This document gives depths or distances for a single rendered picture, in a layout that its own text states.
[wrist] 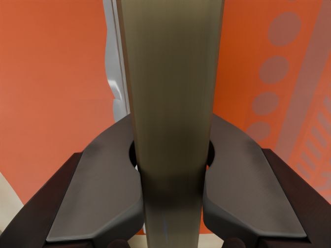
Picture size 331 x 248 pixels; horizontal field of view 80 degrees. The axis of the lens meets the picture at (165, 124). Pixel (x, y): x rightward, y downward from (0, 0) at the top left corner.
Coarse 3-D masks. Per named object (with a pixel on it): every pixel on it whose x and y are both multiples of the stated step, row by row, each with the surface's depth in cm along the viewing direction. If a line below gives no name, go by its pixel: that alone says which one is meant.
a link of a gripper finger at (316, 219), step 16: (272, 160) 8; (288, 176) 7; (288, 192) 7; (304, 192) 7; (304, 208) 6; (320, 208) 6; (304, 224) 6; (320, 224) 6; (272, 240) 5; (288, 240) 6; (304, 240) 6; (320, 240) 5
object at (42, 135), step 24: (216, 96) 17; (240, 96) 17; (0, 120) 18; (24, 120) 18; (48, 120) 18; (72, 120) 18; (96, 120) 18; (240, 120) 18; (0, 144) 20; (24, 144) 20; (48, 144) 20; (72, 144) 20; (0, 168) 21; (24, 168) 21; (48, 168) 21; (24, 192) 23
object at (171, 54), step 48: (144, 0) 5; (192, 0) 5; (144, 48) 6; (192, 48) 6; (144, 96) 6; (192, 96) 6; (144, 144) 7; (192, 144) 7; (144, 192) 9; (192, 192) 9; (192, 240) 11
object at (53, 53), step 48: (0, 0) 14; (48, 0) 13; (96, 0) 13; (240, 0) 13; (0, 48) 15; (48, 48) 15; (96, 48) 15; (240, 48) 15; (0, 96) 17; (48, 96) 17; (96, 96) 17
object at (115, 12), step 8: (112, 0) 10; (112, 8) 11; (120, 40) 11; (120, 48) 12; (120, 56) 12; (120, 64) 12; (128, 96) 13; (128, 104) 13; (128, 112) 14; (136, 168) 16; (144, 224) 20; (144, 232) 21
